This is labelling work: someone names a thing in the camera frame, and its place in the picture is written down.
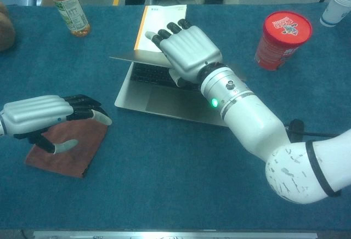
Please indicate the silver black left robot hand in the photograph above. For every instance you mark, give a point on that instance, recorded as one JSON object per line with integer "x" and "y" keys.
{"x": 33, "y": 113}

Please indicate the silver laptop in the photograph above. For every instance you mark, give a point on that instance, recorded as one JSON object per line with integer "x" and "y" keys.
{"x": 164, "y": 102}

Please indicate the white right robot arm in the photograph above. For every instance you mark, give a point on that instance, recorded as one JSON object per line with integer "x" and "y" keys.
{"x": 255, "y": 121}

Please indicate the rust brown folded cloth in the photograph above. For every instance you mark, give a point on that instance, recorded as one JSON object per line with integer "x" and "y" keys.
{"x": 74, "y": 156}

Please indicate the brown rounded plush object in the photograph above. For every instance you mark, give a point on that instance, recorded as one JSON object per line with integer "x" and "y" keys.
{"x": 5, "y": 30}

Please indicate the amber tea bottle green label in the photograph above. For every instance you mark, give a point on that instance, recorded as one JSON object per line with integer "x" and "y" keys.
{"x": 72, "y": 11}

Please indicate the white notebook orange spine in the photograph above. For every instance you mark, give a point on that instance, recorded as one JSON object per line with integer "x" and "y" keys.
{"x": 153, "y": 22}

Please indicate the teal tablecloth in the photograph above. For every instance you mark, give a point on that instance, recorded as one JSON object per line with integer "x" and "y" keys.
{"x": 175, "y": 184}

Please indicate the red cylindrical snack canister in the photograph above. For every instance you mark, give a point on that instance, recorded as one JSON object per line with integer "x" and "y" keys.
{"x": 277, "y": 47}

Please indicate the black stapler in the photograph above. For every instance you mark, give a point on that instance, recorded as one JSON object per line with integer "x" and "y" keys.
{"x": 296, "y": 125}

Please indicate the stack of white paper cups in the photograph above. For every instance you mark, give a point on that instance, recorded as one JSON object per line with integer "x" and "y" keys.
{"x": 336, "y": 8}

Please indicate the silver metal rail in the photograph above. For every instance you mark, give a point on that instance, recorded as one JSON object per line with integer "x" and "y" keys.
{"x": 175, "y": 234}

